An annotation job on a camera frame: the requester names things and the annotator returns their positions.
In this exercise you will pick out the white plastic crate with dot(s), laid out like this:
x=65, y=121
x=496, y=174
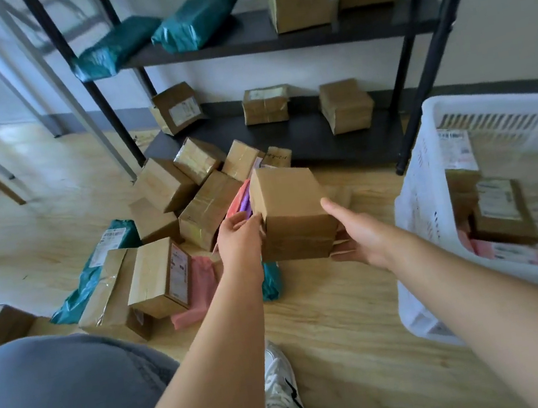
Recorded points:
x=484, y=101

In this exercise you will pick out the labelled box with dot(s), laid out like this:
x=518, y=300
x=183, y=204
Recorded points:
x=170, y=105

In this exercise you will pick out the grey metal frame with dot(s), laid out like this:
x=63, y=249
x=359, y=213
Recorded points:
x=57, y=81

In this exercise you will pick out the long white label cardboard box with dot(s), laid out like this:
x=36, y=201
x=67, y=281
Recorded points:
x=507, y=228

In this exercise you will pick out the large red-label cardboard box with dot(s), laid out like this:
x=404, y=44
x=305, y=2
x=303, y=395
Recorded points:
x=151, y=273

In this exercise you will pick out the purple mailer bag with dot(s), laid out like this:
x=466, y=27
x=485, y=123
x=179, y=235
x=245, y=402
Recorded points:
x=246, y=204

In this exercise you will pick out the small cardboard parcel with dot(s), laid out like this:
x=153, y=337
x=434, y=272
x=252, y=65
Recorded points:
x=456, y=150

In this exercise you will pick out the wide plain cardboard box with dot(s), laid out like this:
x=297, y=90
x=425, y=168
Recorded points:
x=292, y=193

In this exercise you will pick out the pile of cardboard parcels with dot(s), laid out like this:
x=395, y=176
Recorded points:
x=161, y=181

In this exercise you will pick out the pink purple teal mailers pile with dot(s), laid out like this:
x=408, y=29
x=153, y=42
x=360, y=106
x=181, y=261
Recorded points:
x=196, y=291

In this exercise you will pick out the thin plain cardboard box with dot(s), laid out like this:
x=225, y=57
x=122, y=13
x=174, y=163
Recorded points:
x=462, y=209

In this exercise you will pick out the person's left hand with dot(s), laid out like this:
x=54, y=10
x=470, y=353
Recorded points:
x=240, y=245

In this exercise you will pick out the black metal shelf rack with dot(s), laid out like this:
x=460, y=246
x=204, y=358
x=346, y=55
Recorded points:
x=314, y=135

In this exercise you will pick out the person's left white shoe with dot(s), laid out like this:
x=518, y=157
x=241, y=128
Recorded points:
x=282, y=384

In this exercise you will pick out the person's right forearm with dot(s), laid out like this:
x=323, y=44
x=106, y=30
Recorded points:
x=504, y=318

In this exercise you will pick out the taped box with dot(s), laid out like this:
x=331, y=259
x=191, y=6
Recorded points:
x=265, y=109

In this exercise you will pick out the person's left forearm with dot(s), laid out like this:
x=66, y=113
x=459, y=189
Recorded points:
x=204, y=380

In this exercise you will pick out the person's right hand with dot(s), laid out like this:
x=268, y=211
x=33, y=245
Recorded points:
x=369, y=242

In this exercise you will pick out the plain brown box shelf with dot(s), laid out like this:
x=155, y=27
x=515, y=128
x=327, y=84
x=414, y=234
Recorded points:
x=348, y=108

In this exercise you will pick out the person's left leg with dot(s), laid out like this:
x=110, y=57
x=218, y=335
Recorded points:
x=67, y=404

